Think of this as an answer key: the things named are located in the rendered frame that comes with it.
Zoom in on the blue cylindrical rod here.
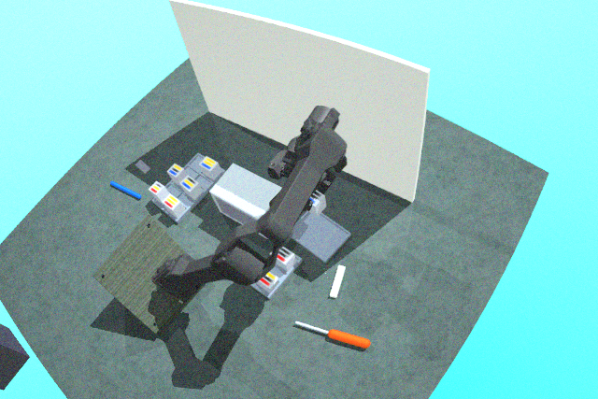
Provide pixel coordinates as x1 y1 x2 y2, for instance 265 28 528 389
110 181 141 199

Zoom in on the orange-handled screwdriver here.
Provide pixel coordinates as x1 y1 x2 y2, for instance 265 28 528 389
295 321 371 349

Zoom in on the large white panel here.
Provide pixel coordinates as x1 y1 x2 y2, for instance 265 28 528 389
168 0 431 203

